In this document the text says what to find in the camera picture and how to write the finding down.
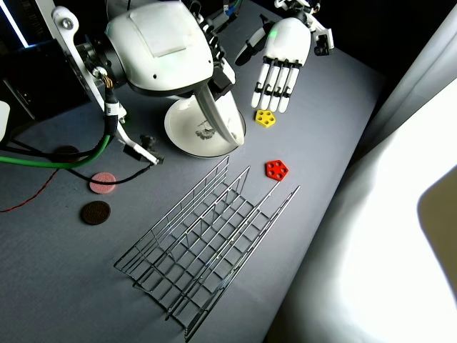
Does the yellow pentagon block with holes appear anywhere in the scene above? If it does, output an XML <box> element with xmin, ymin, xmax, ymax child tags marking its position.
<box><xmin>254</xmin><ymin>109</ymin><xmax>278</xmax><ymax>129</ymax></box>

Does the wire dish rack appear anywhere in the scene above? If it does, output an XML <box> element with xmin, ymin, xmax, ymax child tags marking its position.
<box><xmin>114</xmin><ymin>155</ymin><xmax>301</xmax><ymax>343</ymax></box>

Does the pink round cookie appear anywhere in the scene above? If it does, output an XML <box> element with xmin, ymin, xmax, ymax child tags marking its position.
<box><xmin>89</xmin><ymin>171</ymin><xmax>117</xmax><ymax>196</ymax></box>

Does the white plate with black rim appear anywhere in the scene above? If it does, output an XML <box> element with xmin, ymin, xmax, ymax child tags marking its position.
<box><xmin>164</xmin><ymin>98</ymin><xmax>247</xmax><ymax>159</ymax></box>

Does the beige blurred panel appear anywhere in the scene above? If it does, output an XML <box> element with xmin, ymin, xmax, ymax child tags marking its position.
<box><xmin>417</xmin><ymin>166</ymin><xmax>457</xmax><ymax>297</ymax></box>

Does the grey table cloth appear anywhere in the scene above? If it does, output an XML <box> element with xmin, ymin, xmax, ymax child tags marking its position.
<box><xmin>0</xmin><ymin>3</ymin><xmax>388</xmax><ymax>343</ymax></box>

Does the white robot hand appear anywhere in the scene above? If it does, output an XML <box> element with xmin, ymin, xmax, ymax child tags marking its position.
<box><xmin>104</xmin><ymin>1</ymin><xmax>237</xmax><ymax>101</ymax></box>
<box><xmin>234</xmin><ymin>14</ymin><xmax>312</xmax><ymax>114</ymax></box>

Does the brown round cookie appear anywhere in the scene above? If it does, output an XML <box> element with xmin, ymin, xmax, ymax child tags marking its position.
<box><xmin>52</xmin><ymin>144</ymin><xmax>81</xmax><ymax>164</ymax></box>
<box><xmin>80</xmin><ymin>200</ymin><xmax>111</xmax><ymax>226</ymax></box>

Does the white plate with leaf print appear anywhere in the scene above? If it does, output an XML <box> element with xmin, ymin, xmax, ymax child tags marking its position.
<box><xmin>194</xmin><ymin>85</ymin><xmax>248</xmax><ymax>146</ymax></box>

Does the lit white light strip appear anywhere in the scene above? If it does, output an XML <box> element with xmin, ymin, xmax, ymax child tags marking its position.
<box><xmin>0</xmin><ymin>3</ymin><xmax>30</xmax><ymax>49</ymax></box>

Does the large white blurred shell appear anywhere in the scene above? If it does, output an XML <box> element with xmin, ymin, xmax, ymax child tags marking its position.
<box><xmin>263</xmin><ymin>3</ymin><xmax>457</xmax><ymax>343</ymax></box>

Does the red pentagon block with holes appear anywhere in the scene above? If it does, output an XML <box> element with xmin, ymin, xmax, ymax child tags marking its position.
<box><xmin>264</xmin><ymin>159</ymin><xmax>291</xmax><ymax>182</ymax></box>

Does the white upright post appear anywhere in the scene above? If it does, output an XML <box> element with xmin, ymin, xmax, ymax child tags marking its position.
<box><xmin>34</xmin><ymin>0</ymin><xmax>59</xmax><ymax>23</ymax></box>

